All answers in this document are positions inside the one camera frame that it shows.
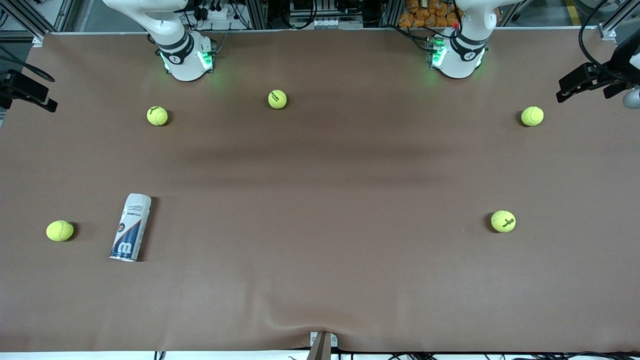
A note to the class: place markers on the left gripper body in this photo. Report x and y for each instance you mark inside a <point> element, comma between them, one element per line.
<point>620,68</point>

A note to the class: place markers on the white blue tennis ball can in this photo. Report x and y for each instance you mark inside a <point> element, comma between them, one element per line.
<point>131,227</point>

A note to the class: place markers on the yellow-green tennis ball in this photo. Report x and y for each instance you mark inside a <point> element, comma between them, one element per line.
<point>277,99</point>
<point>503,221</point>
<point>532,116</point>
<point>60,231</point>
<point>157,116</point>

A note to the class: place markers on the orange lumpy objects pile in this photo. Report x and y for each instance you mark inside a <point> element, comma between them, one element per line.
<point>427,14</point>

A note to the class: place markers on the grey pole with metal bracket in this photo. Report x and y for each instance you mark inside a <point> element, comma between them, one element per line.
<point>320,347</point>

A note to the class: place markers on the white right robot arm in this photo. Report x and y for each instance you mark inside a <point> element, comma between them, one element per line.
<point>182,62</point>

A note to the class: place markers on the white power strip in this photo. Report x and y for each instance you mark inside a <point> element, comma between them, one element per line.
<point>216,12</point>

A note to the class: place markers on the aluminium frame beam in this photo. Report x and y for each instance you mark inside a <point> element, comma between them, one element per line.
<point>608,31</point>
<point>30,20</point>

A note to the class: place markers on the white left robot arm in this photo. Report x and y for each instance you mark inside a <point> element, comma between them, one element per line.
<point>460,57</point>

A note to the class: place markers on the brown table mat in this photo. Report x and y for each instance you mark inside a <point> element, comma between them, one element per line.
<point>320,260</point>

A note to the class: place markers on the white electronics box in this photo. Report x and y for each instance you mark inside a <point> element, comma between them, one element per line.
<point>325,22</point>

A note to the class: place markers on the aluminium frame post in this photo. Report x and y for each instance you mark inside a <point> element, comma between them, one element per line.
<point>390,12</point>
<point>257,14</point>

